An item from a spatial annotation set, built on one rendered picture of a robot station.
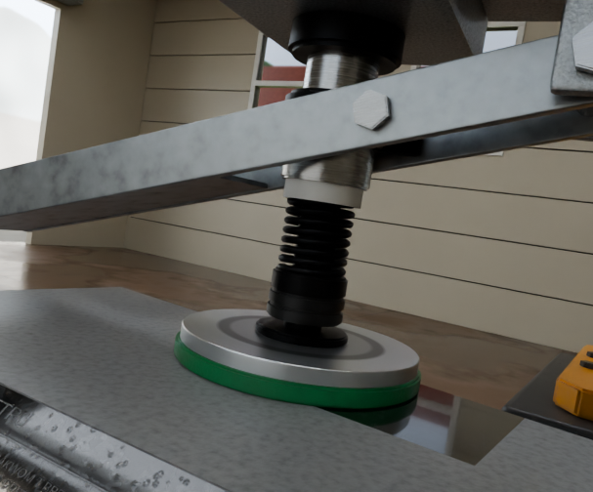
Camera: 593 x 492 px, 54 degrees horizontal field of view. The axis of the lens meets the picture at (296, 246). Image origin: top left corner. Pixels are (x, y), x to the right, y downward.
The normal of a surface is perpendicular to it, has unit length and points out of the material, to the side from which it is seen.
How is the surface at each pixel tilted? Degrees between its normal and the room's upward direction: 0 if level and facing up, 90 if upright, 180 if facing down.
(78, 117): 90
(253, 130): 90
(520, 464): 0
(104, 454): 45
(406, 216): 90
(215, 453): 0
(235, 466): 0
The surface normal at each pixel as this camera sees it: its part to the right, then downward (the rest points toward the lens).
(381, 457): 0.15, -0.99
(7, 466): -0.25, -0.72
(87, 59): 0.85, 0.16
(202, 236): -0.51, -0.03
